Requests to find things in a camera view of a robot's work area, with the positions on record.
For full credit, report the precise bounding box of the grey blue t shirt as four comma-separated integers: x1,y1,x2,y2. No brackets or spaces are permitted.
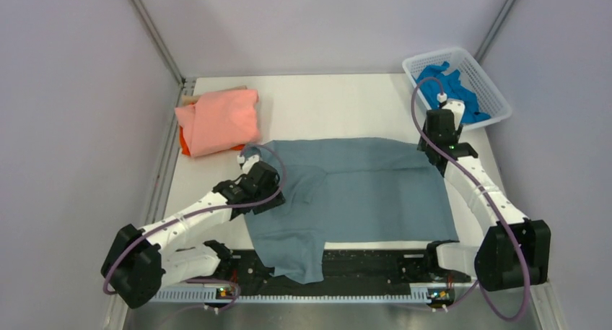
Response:
245,137,458,284

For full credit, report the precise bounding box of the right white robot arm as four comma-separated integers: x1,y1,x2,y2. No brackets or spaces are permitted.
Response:
418,109,551,292

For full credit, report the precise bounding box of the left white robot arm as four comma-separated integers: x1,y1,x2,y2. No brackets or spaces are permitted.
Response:
100,157,287,309

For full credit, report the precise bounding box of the bright blue t shirt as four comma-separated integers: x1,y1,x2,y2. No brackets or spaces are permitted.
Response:
415,61,491,124

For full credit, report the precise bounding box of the white plastic basket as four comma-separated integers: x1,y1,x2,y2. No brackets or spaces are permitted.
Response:
402,47,512,131

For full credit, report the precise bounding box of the pink folded t shirt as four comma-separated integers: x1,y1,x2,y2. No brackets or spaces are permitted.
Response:
175,89,261,154

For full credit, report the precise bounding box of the orange folded t shirt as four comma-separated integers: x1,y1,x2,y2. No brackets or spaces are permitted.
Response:
178,126,245,158

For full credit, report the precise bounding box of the left controller board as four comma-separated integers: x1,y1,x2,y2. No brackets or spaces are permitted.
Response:
205,284,241,302

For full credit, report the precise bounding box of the controller board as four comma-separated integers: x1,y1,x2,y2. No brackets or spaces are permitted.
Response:
427,289,455,307
205,284,241,302

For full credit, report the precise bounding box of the right controller board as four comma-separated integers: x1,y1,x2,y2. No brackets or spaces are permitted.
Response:
427,289,455,307

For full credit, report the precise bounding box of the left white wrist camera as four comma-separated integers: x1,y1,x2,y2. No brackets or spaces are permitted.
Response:
237,154,261,175

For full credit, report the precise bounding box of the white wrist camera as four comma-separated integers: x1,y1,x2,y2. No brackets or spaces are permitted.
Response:
237,154,261,175
437,94,465,130

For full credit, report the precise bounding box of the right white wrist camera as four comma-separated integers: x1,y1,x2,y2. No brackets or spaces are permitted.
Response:
437,94,465,130

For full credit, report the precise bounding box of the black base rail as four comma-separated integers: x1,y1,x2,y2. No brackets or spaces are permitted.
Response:
141,243,525,299

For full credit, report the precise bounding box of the left aluminium frame rail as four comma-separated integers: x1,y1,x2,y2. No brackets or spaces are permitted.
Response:
139,77,197,226

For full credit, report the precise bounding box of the white cable duct strip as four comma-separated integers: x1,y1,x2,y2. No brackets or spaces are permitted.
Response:
150,285,444,305

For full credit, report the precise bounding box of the right corner frame post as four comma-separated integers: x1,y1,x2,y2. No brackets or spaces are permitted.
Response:
473,0,519,62

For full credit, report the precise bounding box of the corner frame post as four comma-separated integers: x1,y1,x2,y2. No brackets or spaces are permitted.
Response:
128,0,185,86
473,0,519,62

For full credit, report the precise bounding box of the left corner frame post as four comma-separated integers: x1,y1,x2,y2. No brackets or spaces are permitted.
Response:
128,0,185,86

